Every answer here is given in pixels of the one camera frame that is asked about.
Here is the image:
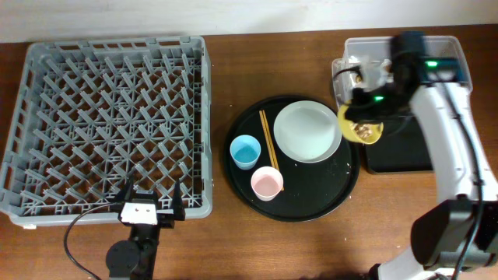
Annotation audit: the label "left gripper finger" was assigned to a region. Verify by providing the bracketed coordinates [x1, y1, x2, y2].
[172, 181, 186, 221]
[114, 177, 134, 203]

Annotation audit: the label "grey dishwasher rack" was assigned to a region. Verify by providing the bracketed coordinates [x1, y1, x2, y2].
[1, 37, 213, 229]

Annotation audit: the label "food scraps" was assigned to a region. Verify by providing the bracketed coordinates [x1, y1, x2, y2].
[350, 123, 378, 141]

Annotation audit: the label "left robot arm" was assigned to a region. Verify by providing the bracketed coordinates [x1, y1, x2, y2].
[106, 176, 186, 279]

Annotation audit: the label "blue plastic cup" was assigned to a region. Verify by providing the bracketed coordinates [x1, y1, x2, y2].
[229, 135, 261, 170]

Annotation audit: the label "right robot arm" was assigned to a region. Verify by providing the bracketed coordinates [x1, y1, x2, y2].
[339, 31, 497, 279]

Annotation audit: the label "black rectangular tray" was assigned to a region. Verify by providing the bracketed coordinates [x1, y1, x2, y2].
[361, 112, 433, 174]

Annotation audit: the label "pink plastic cup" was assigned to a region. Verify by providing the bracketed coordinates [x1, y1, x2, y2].
[251, 166, 283, 201]

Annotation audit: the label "white napkin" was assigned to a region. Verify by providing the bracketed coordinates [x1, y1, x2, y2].
[345, 55, 394, 89]

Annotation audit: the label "clear plastic bin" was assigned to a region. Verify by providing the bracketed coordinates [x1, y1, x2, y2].
[331, 36, 473, 106]

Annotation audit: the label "grey round plate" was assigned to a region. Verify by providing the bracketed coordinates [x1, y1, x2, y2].
[273, 100, 342, 163]

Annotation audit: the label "yellow bowl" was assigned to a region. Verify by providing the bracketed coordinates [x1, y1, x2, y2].
[338, 104, 384, 145]

